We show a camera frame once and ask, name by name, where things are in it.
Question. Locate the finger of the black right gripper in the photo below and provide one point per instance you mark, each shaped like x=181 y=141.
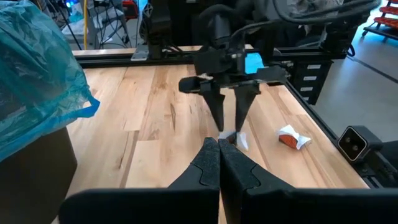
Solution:
x=216 y=105
x=242 y=102

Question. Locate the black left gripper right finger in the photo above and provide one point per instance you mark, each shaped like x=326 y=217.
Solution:
x=280 y=208

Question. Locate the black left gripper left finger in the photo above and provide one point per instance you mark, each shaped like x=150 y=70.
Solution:
x=186 y=205

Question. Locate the white orange paper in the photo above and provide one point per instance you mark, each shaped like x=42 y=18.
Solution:
x=289 y=141

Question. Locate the black trash bin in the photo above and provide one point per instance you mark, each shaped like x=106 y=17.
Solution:
x=31 y=180

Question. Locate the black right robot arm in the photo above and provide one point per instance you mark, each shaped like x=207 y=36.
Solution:
x=222 y=28

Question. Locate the folded blue trash bag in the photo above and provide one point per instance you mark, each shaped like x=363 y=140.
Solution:
x=254 y=63

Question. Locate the silver mounting plate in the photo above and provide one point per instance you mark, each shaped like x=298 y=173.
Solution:
x=140 y=53

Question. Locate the black drawer cabinet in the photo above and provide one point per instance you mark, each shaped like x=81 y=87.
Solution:
x=325 y=77

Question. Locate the red storage shelf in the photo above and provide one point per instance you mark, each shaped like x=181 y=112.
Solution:
x=388 y=21

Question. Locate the black table-level camera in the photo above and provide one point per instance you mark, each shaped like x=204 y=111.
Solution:
x=351 y=144

